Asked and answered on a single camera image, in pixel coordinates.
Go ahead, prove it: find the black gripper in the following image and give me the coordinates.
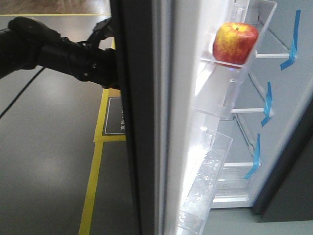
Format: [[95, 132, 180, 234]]
[[61, 18, 120, 90]]

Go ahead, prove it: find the fridge door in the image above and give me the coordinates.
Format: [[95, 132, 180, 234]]
[[109, 0, 278, 235]]

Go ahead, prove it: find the red yellow apple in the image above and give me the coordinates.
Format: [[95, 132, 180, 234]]
[[213, 22, 259, 65]]

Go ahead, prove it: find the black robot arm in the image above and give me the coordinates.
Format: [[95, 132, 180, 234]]
[[0, 17, 120, 89]]

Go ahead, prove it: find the dark grey fridge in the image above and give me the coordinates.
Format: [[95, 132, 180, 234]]
[[212, 0, 313, 222]]

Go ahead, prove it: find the dark floor sign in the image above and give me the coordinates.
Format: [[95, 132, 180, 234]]
[[103, 97, 125, 136]]

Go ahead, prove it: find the upper clear door bin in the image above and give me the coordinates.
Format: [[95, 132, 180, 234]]
[[192, 0, 277, 118]]

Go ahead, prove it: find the clear door bin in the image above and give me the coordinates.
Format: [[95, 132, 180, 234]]
[[176, 129, 233, 235], [192, 0, 277, 118]]

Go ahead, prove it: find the middle clear door bin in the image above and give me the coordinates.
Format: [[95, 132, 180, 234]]
[[176, 129, 233, 235]]

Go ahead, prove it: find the blue tape strip middle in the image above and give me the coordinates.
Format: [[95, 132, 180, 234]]
[[261, 82, 273, 127]]

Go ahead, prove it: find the blue tape strip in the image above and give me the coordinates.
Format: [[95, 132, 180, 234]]
[[244, 133, 261, 180], [280, 9, 301, 71], [261, 82, 273, 127]]

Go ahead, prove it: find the blue tape strip lower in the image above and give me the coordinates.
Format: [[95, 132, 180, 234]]
[[244, 133, 261, 180]]

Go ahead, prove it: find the blue tape strip top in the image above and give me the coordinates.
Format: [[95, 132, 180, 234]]
[[280, 9, 301, 71]]

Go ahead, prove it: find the black camera cable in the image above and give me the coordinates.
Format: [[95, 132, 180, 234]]
[[0, 66, 46, 118]]

